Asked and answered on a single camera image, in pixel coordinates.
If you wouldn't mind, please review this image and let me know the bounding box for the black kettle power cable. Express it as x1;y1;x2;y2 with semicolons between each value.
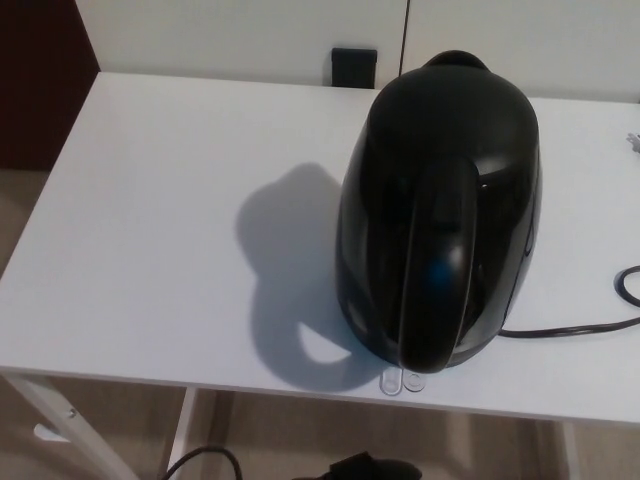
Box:
499;267;640;339

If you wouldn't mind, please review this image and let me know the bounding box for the long clear kettle switch tab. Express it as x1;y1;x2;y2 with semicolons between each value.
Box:
379;368;405;397

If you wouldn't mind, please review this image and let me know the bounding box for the white table leg hook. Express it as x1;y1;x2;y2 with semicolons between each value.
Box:
33;422;71;444

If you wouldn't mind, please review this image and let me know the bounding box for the black cabinet handle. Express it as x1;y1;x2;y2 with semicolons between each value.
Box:
331;47;380;90

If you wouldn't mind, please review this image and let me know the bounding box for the black robot wrist cable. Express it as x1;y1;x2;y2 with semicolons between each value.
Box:
158;446;261;480

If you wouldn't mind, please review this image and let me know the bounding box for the black electric kettle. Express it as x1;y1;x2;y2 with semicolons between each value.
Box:
335;49;544;375

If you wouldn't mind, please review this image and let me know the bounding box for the white cabinet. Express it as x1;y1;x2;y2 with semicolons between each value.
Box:
92;0;640;104

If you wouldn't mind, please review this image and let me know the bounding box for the white metal-frame table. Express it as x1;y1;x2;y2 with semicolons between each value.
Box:
0;71;640;480

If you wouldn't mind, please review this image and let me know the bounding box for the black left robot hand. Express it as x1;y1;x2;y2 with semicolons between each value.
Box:
323;451;426;480

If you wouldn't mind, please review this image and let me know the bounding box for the dark red wall panel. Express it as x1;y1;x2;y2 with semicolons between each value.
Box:
0;0;101;171

